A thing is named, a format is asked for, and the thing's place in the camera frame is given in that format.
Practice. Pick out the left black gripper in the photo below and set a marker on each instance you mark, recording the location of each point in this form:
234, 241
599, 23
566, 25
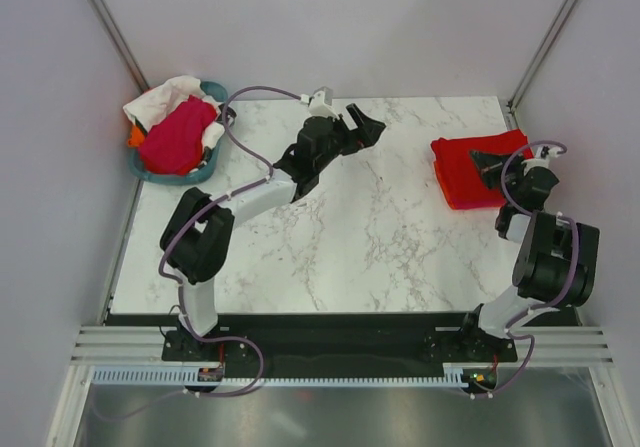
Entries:
368, 132

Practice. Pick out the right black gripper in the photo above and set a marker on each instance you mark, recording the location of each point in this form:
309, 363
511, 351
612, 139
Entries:
489, 165

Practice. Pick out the red t shirt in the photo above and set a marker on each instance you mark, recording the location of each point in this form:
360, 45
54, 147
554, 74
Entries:
455, 152

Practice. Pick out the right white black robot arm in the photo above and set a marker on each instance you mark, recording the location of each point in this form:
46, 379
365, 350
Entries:
556, 264

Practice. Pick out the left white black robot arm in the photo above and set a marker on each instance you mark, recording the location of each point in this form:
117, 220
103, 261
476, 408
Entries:
196, 240

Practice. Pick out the teal plastic laundry basket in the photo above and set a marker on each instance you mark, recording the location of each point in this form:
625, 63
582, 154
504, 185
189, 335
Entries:
197, 176

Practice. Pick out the white and black garment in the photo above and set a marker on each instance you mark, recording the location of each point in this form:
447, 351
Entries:
214, 132

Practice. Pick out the magenta shirt in basket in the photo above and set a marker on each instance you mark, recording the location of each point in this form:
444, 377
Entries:
174, 146

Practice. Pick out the white shirt in basket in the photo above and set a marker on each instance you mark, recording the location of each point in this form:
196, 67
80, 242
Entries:
156, 104

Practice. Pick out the orange shirt in basket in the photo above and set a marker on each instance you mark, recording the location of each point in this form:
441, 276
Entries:
137, 136

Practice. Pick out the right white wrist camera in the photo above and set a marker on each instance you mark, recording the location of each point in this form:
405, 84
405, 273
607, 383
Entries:
544, 154

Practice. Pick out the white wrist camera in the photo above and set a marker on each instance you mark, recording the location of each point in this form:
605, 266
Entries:
319, 103
544, 154

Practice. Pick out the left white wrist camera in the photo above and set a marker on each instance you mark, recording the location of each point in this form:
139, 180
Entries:
319, 103

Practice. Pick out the aluminium front rail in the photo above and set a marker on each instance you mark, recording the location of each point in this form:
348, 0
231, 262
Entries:
580, 346

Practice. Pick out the right aluminium frame post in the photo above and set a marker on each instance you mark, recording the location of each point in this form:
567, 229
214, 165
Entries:
550, 38

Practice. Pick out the aluminium frame post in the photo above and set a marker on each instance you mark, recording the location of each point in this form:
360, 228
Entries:
550, 38
108, 22

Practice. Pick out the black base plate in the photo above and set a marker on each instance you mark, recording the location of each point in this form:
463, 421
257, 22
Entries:
391, 343

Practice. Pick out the left aluminium frame post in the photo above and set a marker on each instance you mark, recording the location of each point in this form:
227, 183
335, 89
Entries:
108, 22

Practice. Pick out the white slotted cable duct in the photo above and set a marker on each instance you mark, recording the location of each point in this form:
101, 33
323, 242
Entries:
193, 376

